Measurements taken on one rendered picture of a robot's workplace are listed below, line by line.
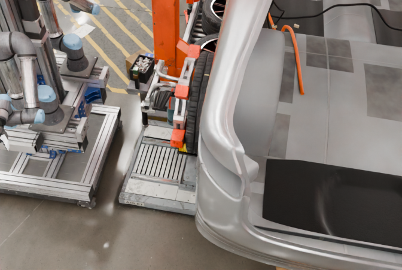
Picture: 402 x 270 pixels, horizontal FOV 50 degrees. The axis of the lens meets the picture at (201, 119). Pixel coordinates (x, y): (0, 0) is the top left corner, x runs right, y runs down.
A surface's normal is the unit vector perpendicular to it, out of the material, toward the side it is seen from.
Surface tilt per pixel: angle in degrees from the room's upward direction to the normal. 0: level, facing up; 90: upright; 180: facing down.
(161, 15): 90
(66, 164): 0
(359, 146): 20
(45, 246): 0
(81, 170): 0
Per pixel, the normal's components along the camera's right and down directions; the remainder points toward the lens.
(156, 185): 0.04, -0.66
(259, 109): -0.11, 0.18
